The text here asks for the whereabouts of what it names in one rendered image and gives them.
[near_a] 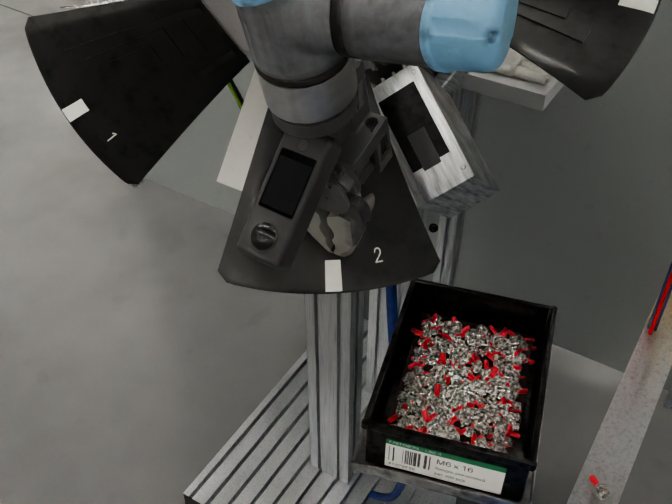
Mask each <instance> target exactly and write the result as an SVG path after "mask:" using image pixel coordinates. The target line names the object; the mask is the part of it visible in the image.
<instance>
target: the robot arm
mask: <svg viewBox="0 0 672 504"><path fill-rule="evenodd" d="M231 1H232V2H233V3H234V4H235V6H236V9H237V13H238V16H239V19H240V22H241V25H242V28H243V32H244V35H245V38H246V41H247V44H248V47H249V51H250V54H251V57H252V60H253V63H254V66H255V69H256V72H257V75H258V79H259V82H260V85H261V88H262V91H263V95H264V98H265V101H266V104H267V106H268V107H269V109H270V110H271V113H272V117H273V120H274V122H275V123H276V125H277V126H278V127H279V128H280V129H281V130H282V131H284V132H285V133H284V135H283V137H282V140H281V142H280V144H279V147H278V149H277V151H276V154H275V156H274V158H273V161H272V163H271V166H270V168H269V170H268V173H267V175H266V177H265V180H264V182H263V184H262V187H261V189H260V191H259V194H258V196H257V199H256V201H255V203H254V206H253V208H252V210H251V213H250V215H249V217H248V220H247V222H246V224H245V227H244V229H243V232H242V234H241V236H240V239H239V241H238V243H237V248H238V250H239V251H240V252H241V253H243V254H246V255H248V256H250V257H252V258H254V259H256V260H258V261H260V262H262V263H264V264H266V265H268V266H270V267H272V268H275V269H279V270H283V271H286V270H289V269H290V268H291V267H292V264H293V262H294V260H295V257H296V255H297V253H298V250H299V248H300V246H301V243H302V241H303V239H304V236H305V234H306V232H307V231H308V232H309V233H310V234H311V235H312V236H313V237H314V238H315V239H316V240H317V241H318V242H319V243H320V244H321V245H322V246H323V247H324V248H325V249H326V250H327V251H328V252H331V253H334V254H336V255H338V256H342V257H346V256H348V255H350V254H351V253H353V251H354V250H355V248H356V246H357V245H358V243H359V241H360V240H361V238H362V236H363V233H364V231H365V230H366V228H367V226H368V224H369V222H370V218H371V211H372V209H373V207H374V203H375V196H374V194H373V193H370V194H369V195H367V196H366V197H365V198H363V197H361V193H360V191H361V185H362V184H364V182H365V181H366V179H367V178H368V176H369V175H370V174H371V172H372V171H373V169H374V168H373V166H375V165H376V164H377V168H378V172H380V173H381V172H382V171H383V169H384V168H385V166H386V165H387V163H388V162H389V160H390V159H391V157H392V156H393V155H392V148H391V140H390V133H389V126H388V119H387V117H385V116H382V115H379V114H376V113H373V112H371V111H370V106H369V100H368V94H367V88H366V81H365V75H364V69H363V63H362V61H358V60H355V59H363V60H371V61H378V62H386V63H394V64H402V65H410V66H418V67H426V68H431V69H432V70H434V71H437V72H443V73H449V72H454V71H465V72H478V73H489V72H492V71H494V70H496V69H497V68H499V67H500V66H501V65H502V63H503V62H504V60H505V58H506V56H507V54H508V51H509V47H510V41H511V39H512V37H513V32H514V27H515V22H516V16H517V10H518V2H519V0H231ZM354 58H355V59H354ZM376 121H377V122H378V124H377V122H376ZM384 134H385V140H386V147H387V150H386V151H385V153H384V154H383V156H382V154H381V147H380V140H381V139H382V137H383V136H384ZM381 156H382V157H381Z"/></svg>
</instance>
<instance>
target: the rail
mask: <svg viewBox="0 0 672 504"><path fill-rule="evenodd" d="M658 297H659V295H658ZM658 297H657V300H658ZM657 300H656V302H657ZM656 302H655V304H654V306H653V309H652V311H651V313H650V315H649V318H648V320H647V322H646V325H645V327H644V329H643V331H642V334H641V336H640V338H639V340H638V343H637V345H636V347H635V349H634V352H633V354H632V356H631V359H630V361H629V363H628V365H627V368H626V370H625V372H624V374H623V377H622V379H621V381H620V384H619V386H618V388H617V390H616V393H615V395H614V397H613V399H612V402H611V404H610V406H609V408H608V411H607V413H606V415H605V418H604V420H603V422H602V424H601V427H600V429H599V431H598V433H597V436H596V438H595V440H594V442H593V445H592V447H591V449H590V452H589V454H588V456H587V458H586V461H585V463H584V465H583V467H582V470H581V472H580V474H579V476H578V479H577V481H576V483H575V486H574V488H573V490H572V492H571V495H570V497H569V499H568V501H567V504H618V503H619V500H620V498H621V495H622V493H623V490H624V487H625V485H626V482H627V480H628V477H629V475H630V472H631V469H632V467H633V464H634V462H635V459H636V456H637V454H638V451H639V449H640V446H641V443H642V441H643V438H644V436H645V433H646V430H647V428H648V425H649V423H650V420H651V417H652V415H653V412H654V410H655V407H656V404H657V402H658V399H659V397H660V394H661V392H662V389H663V386H664V384H665V381H666V379H667V376H668V373H669V371H670V368H671V366H672V292H671V295H670V298H669V300H668V303H667V305H666V308H665V311H664V313H663V316H662V318H661V321H660V323H659V326H658V328H657V330H656V331H653V333H652V335H649V334H648V332H649V329H647V326H648V324H649V321H650V318H651V316H652V313H653V310H654V308H655V305H656ZM591 475H595V477H596V478H597V480H598V481H599V483H600V484H606V485H607V487H608V491H609V492H610V495H609V497H608V498H607V499H606V500H600V499H599V498H598V496H596V495H595V494H594V493H593V490H594V488H595V487H594V485H593V484H592V482H591V481H590V479H589V477H590V476H591Z"/></svg>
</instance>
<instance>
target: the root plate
mask: <svg viewBox="0 0 672 504"><path fill-rule="evenodd" d="M201 1H202V3H203V4H204V5H205V7H206V8H207V9H208V10H209V12H210V13H211V14H212V15H213V17H214V18H215V19H216V20H217V22H218V23H219V24H220V25H221V27H222V28H223V29H224V30H225V32H226V33H227V34H228V35H229V37H230V38H231V39H232V40H233V42H234V43H235V44H236V45H237V47H238V48H239V49H240V50H241V51H242V52H243V53H244V54H245V55H248V54H250V51H249V47H248V44H247V41H246V38H245V35H244V32H243V28H242V25H241V22H240V19H239V18H238V15H237V9H236V6H235V4H234V3H233V2H232V1H231V0H201Z"/></svg>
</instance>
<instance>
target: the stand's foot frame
mask: <svg viewBox="0 0 672 504"><path fill-rule="evenodd" d="M367 346H368V320H366V319H364V325H363V355H362V385H361V416H360V433H361V430H362V427H361V421H362V419H363V418H364V416H365V413H366V410H367V407H368V404H369V401H370V398H371V395H372V394H370V393H368V392H366V372H367ZM396 484H397V482H396V481H392V480H388V479H384V478H380V477H376V476H372V475H368V474H365V473H361V472H356V473H355V475H353V474H352V479H351V481H350V482H349V483H348V485H347V484H346V483H344V482H342V481H340V479H339V480H338V481H337V483H335V478H334V477H332V476H331V475H329V474H327V473H325V472H322V467H321V466H320V467H319V469H318V468H316V467H314V466H312V465H311V453H310V426H309V398H308V370H307V350H306V351H305V352H304V353H303V354H302V356H301V357H300V358H299V359H298V360H297V361H296V363H295V364H294V365H293V366H292V367H291V368H290V370H289V371H288V372H287V373H286V374H285V375H284V376H283V378H282V379H281V380H280V381H279V382H278V383H277V385H276V386H275V387H274V388H273V389H272V390H271V392H270V393H269V394H268V395H267V396H266V397H265V399H264V400H263V401H262V402H261V403H260V404H259V406H258V407H257V408H256V409H255V410H254V411H253V412H252V414H251V415H250V416H249V417H248V418H247V419H246V421H245V422H244V423H243V424H242V425H241V426H240V428H239V429H238V430H237V431H236V432H235V433H234V435H233V436H232V437H231V438H230V439H229V440H228V442H227V443H226V444H225V445H224V446H223V447H222V449H221V450H220V451H219V452H218V453H217V454H216V455H215V457H214V458H213V459H212V460H211V461H210V462H209V464H208V465H207V466H206V467H205V468H204V469H203V471H202V472H201V473H200V474H199V475H198V476H197V478H196V479H195V480H194V481H193V482H192V483H191V485H190V486H189V487H188V488H187V489H186V490H185V491H184V493H183V495H184V500H185V504H433V497H434V491H431V490H427V489H423V488H419V487H415V486H411V485H406V486H405V488H404V489H403V491H402V493H401V494H400V496H399V497H398V498H397V499H395V500H393V501H388V502H385V501H379V500H375V499H373V498H372V497H371V498H370V497H369V494H370V492H371V491H376V492H379V493H391V492H392V491H393V489H394V488H395V486H396Z"/></svg>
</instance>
